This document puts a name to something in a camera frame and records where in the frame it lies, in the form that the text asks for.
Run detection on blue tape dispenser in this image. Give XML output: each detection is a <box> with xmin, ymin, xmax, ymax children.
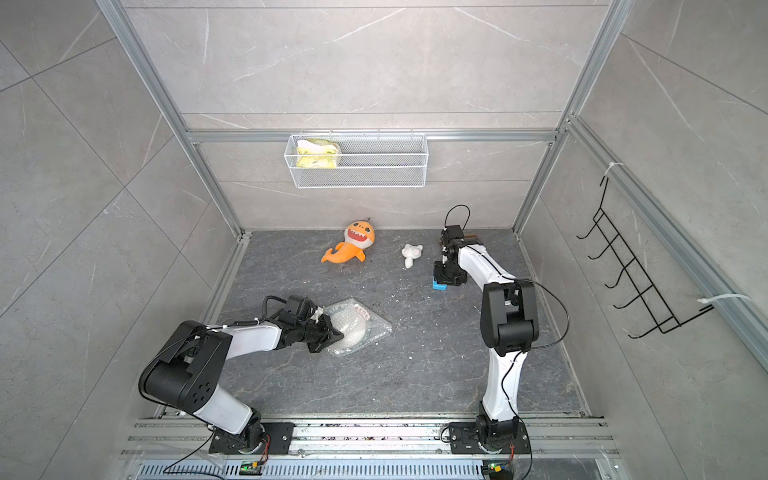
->
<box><xmin>432</xmin><ymin>279</ymin><xmax>448</xmax><ymax>291</ymax></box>

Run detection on white plate teal rim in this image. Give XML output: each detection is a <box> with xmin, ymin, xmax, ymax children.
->
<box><xmin>331</xmin><ymin>304</ymin><xmax>371</xmax><ymax>351</ymax></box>

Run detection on clear bubble wrap sheet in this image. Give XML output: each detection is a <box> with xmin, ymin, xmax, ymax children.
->
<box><xmin>323</xmin><ymin>298</ymin><xmax>392</xmax><ymax>357</ymax></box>

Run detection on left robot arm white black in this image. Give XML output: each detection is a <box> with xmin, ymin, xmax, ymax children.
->
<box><xmin>138</xmin><ymin>313</ymin><xmax>344</xmax><ymax>453</ymax></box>

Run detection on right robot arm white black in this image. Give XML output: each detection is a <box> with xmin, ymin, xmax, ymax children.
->
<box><xmin>433</xmin><ymin>238</ymin><xmax>567</xmax><ymax>453</ymax></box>

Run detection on small white bunny plush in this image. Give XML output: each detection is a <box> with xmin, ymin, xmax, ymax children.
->
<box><xmin>401</xmin><ymin>243</ymin><xmax>423</xmax><ymax>269</ymax></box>

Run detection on orange shark plush toy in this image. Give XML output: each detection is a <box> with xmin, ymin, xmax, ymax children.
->
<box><xmin>321</xmin><ymin>220</ymin><xmax>375</xmax><ymax>264</ymax></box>

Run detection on yellow white cloth in basket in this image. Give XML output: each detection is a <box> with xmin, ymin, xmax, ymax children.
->
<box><xmin>296</xmin><ymin>139</ymin><xmax>341</xmax><ymax>169</ymax></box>

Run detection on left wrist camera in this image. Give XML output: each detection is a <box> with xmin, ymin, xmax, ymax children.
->
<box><xmin>279</xmin><ymin>295</ymin><xmax>318</xmax><ymax>324</ymax></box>

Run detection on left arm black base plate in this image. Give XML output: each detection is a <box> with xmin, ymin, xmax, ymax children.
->
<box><xmin>208</xmin><ymin>422</ymin><xmax>295</xmax><ymax>455</ymax></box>

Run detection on white wire mesh basket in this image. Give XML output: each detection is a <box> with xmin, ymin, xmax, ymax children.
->
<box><xmin>284</xmin><ymin>133</ymin><xmax>429</xmax><ymax>189</ymax></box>

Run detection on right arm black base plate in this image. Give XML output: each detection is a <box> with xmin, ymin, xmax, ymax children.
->
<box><xmin>441</xmin><ymin>419</ymin><xmax>531</xmax><ymax>455</ymax></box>

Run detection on aluminium mounting rail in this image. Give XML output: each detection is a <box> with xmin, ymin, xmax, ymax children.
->
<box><xmin>115</xmin><ymin>414</ymin><xmax>629</xmax><ymax>479</ymax></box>

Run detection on black wire hook rack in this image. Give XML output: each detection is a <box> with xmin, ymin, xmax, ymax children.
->
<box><xmin>576</xmin><ymin>176</ymin><xmax>714</xmax><ymax>340</ymax></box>

